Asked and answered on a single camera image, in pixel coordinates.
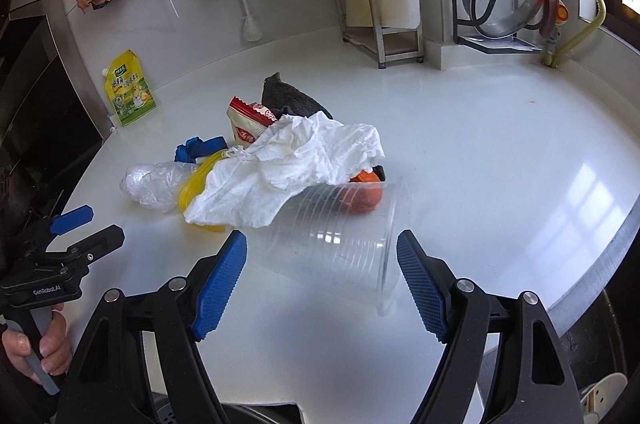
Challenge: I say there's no grey perforated trash basket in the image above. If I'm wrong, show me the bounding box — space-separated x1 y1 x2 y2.
153 392 305 424

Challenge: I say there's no clear plastic cup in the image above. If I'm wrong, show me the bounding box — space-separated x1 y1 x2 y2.
248 179 411 316

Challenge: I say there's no white tissue paper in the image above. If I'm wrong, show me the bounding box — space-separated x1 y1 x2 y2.
183 112 385 229

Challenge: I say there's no black oven front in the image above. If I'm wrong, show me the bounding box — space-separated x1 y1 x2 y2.
1 0 113 229

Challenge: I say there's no orange gas valve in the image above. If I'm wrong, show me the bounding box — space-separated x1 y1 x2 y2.
546 2 570 57

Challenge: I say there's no yellow plastic lid ring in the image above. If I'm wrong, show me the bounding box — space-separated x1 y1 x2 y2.
177 148 237 234

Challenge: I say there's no yellow green refill pouch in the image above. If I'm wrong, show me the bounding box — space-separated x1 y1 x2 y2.
103 49 156 126

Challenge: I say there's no person's left hand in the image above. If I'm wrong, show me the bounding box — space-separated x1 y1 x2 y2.
1 304 72 383

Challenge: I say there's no blue plastic clip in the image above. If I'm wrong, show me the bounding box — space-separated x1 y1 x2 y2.
174 136 228 164

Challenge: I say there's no red white snack wrapper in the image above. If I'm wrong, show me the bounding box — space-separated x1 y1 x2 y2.
227 96 278 148

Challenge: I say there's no clear plastic bag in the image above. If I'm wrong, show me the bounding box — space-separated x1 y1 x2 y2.
119 162 196 213

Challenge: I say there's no orange red plastic piece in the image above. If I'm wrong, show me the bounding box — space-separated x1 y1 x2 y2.
338 166 385 214

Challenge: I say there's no steel cutting board rack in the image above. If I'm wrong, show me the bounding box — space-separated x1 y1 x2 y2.
334 0 426 70

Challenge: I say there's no yellow gas hose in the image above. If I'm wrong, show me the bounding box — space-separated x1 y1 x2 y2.
541 0 609 69

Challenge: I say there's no blue white bottle brush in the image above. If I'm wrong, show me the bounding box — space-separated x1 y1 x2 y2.
241 0 262 43

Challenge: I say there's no dark grey cloth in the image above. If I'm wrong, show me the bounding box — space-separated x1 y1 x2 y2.
260 72 333 120

